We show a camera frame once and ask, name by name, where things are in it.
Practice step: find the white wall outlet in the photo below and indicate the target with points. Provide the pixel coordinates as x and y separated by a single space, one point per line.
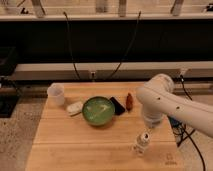
92 75

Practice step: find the translucent plastic cup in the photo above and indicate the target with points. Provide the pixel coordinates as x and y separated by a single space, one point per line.
55 94

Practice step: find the red-brown toy figure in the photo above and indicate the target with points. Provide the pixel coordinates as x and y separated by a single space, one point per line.
129 102

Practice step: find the black smartphone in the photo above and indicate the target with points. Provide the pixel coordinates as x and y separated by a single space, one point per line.
119 109

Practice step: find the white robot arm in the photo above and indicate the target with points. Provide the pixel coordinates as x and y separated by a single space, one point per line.
157 99

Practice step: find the small clear bottle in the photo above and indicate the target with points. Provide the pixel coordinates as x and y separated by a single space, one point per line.
141 143

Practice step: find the green bowl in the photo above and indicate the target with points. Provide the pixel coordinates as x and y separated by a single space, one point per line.
98 111

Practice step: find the black box at left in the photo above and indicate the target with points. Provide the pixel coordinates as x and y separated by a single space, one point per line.
8 63

